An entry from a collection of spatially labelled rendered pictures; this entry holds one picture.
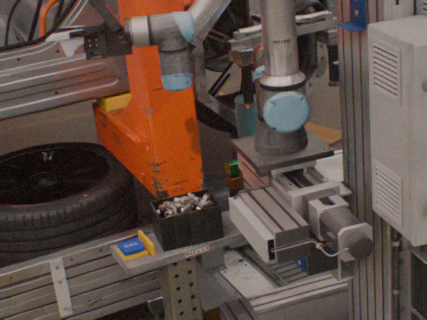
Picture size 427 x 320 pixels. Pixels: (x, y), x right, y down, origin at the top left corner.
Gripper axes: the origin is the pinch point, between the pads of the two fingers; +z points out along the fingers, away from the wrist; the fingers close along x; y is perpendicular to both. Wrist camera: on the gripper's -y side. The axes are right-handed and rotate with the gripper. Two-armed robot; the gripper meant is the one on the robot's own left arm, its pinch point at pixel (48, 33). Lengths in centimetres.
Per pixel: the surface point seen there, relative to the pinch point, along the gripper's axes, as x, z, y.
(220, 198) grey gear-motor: 82, -40, 74
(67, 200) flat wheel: 69, 13, 64
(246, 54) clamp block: 68, -53, 21
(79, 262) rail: 55, 10, 82
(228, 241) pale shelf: 41, -39, 75
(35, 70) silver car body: 90, 20, 22
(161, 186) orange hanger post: 55, -20, 59
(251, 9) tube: 91, -58, 9
